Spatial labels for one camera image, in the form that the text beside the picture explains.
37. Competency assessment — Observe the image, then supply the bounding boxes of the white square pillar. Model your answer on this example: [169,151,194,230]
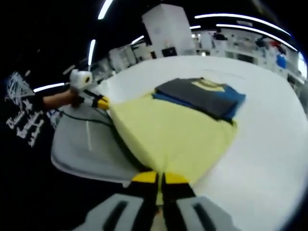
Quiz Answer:
[141,3,195,58]

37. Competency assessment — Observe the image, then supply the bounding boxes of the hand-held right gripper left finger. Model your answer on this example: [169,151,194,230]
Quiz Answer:
[81,170,159,231]

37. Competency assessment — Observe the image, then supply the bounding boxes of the white lab counter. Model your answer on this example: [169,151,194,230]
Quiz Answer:
[197,31,299,73]

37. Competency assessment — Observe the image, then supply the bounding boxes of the grey chair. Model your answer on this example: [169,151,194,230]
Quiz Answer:
[50,105,138,188]

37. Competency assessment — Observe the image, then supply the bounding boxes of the blue container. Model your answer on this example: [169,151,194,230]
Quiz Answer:
[276,54,287,68]

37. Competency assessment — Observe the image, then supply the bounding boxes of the black cable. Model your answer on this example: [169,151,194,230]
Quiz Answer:
[59,109,114,127]

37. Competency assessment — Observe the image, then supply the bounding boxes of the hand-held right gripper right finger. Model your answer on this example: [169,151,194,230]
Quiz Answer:
[160,171,238,231]

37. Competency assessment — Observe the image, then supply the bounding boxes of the white shelving units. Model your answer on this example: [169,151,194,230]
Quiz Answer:
[108,44,154,73]

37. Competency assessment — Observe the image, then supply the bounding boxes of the yellow blue grey garment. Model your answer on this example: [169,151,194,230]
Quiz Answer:
[109,77,246,205]

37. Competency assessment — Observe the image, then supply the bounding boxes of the bright window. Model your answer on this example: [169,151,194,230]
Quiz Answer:
[297,52,308,80]

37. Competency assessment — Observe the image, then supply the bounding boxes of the person's left hand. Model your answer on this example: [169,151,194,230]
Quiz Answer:
[68,89,83,108]

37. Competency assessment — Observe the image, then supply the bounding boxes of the black box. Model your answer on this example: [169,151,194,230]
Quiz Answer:
[161,47,178,58]

